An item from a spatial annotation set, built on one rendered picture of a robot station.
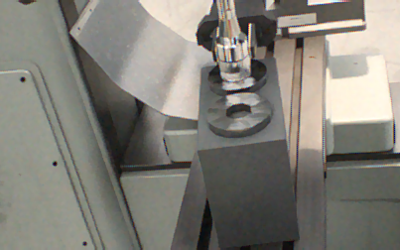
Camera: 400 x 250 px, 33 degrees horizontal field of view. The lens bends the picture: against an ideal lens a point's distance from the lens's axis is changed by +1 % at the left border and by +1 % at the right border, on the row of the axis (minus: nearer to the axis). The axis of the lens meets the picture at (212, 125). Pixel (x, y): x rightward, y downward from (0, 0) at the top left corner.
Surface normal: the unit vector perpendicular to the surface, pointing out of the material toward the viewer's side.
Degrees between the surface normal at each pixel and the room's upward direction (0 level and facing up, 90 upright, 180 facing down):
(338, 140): 90
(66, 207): 89
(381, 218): 90
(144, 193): 90
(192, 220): 0
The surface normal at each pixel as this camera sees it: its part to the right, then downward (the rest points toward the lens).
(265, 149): -0.01, 0.58
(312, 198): -0.17, -0.80
